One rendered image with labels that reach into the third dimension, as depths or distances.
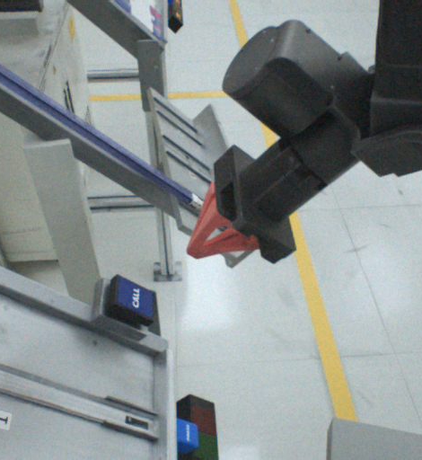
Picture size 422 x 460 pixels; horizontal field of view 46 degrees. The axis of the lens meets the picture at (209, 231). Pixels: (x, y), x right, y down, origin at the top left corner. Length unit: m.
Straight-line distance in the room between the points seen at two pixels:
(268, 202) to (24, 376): 0.25
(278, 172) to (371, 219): 1.45
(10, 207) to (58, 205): 0.75
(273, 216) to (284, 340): 1.05
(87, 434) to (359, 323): 1.15
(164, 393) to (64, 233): 0.34
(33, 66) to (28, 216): 0.41
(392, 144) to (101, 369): 0.34
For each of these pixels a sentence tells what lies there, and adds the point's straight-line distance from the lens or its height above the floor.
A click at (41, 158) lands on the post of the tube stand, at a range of 0.70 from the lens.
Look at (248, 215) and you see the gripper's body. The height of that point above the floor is 0.93.
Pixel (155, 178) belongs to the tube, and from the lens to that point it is 0.61.
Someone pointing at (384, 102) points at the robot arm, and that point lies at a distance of 0.33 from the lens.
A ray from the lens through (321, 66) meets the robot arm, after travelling 0.36.
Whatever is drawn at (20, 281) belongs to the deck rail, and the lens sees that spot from 0.50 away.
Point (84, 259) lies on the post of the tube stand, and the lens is 0.82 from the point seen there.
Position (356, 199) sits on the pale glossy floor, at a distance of 1.92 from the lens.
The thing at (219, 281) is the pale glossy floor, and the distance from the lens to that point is 1.57.
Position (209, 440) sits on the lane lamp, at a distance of 0.59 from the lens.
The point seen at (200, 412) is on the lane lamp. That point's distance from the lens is 0.60.
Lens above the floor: 1.20
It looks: 44 degrees down
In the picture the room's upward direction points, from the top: straight up
